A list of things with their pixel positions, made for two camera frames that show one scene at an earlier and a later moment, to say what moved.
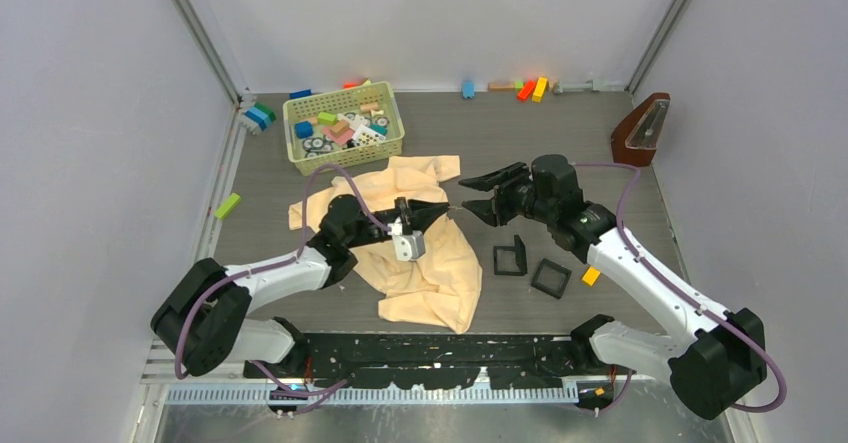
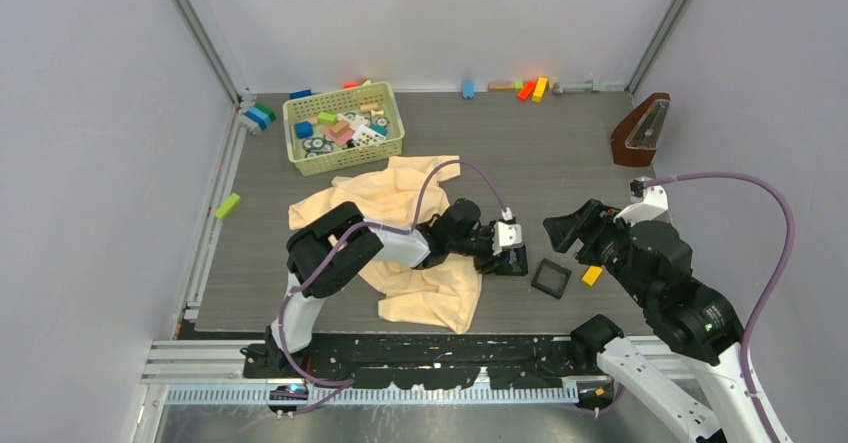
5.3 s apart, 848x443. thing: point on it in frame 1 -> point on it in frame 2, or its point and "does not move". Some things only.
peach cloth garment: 440,289 does not move
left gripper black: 418,213 -> 491,263
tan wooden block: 501,86 does not move
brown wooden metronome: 636,139 does not move
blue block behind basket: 300,93 does not move
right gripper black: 496,212 -> 590,220
